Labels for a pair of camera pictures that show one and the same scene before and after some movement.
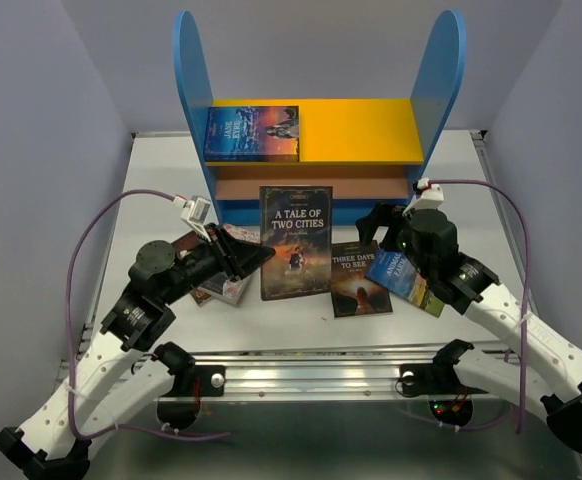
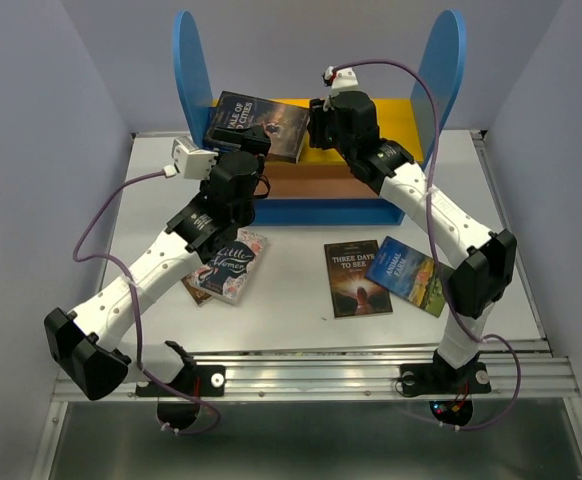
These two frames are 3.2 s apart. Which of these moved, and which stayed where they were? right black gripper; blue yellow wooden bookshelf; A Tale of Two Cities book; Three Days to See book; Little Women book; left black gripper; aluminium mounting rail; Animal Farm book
Moved: left black gripper; right black gripper; A Tale of Two Cities book
Stayed: blue yellow wooden bookshelf; aluminium mounting rail; Animal Farm book; Three Days to See book; Little Women book
